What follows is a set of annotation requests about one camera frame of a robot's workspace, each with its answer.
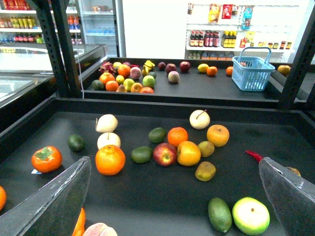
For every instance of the red yellow apple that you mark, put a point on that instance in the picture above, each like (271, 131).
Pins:
(165, 154)

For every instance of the pink peach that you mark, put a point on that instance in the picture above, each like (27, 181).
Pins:
(100, 229)

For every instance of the orange mandarin right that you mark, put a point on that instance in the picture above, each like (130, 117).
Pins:
(177, 135)

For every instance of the dark green avocado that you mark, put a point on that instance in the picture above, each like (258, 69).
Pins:
(76, 143)

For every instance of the white pear right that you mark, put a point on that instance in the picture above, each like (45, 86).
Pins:
(199, 119)

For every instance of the green lime upper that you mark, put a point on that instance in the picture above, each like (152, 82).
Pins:
(157, 135)

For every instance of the bright green apple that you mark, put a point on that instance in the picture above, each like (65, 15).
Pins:
(251, 216)

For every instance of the white pear middle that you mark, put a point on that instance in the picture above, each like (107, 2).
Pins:
(108, 138)

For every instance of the green lime front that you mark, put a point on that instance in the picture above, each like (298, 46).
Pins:
(219, 215)

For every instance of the black fruit tray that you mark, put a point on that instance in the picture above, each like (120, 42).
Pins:
(146, 199)
(200, 89)

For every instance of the black rear fruit tray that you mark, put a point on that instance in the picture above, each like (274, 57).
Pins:
(200, 89)

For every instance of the small blue basket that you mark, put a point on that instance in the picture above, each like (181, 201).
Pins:
(251, 73)

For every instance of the black front fruit tray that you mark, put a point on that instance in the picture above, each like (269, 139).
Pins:
(146, 199)

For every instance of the white pear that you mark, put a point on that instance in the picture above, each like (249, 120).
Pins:
(106, 123)
(199, 119)
(108, 138)

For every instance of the brown kiwi lower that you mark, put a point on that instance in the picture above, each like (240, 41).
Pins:
(205, 171)

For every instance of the green lime lower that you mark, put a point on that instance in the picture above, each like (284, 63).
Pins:
(141, 155)

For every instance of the glass top freezer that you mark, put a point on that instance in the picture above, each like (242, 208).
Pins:
(25, 65)

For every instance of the brown kiwi upper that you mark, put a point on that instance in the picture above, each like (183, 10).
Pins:
(206, 148)

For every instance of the white pear left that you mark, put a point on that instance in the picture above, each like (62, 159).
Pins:
(106, 123)

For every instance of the orange persimmon with green calyx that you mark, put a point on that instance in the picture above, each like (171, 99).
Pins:
(47, 159)

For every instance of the green lime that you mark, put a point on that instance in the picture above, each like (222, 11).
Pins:
(219, 215)
(157, 135)
(141, 155)

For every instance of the brown kiwi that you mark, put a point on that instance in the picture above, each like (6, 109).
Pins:
(206, 148)
(205, 171)

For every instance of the orange with knob top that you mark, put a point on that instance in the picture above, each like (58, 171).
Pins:
(110, 160)

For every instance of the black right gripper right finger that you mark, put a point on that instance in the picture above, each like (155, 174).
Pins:
(292, 197)

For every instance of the black metal shelf post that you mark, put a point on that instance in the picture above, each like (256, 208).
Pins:
(53, 21)

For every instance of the orange fruit bottom edge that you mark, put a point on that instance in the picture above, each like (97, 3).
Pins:
(80, 224)

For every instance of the yellow orange apple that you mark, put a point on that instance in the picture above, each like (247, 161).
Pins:
(188, 154)

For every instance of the yellow pear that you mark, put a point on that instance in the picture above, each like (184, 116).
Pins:
(294, 170)

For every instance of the red chili pepper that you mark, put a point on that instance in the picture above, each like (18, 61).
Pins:
(254, 155)

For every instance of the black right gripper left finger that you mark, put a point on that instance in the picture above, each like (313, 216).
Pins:
(53, 210)

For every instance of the large orange tangerine front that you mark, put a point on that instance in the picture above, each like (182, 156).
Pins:
(3, 197)

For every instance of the small white blue tag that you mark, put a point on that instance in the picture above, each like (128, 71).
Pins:
(36, 172)

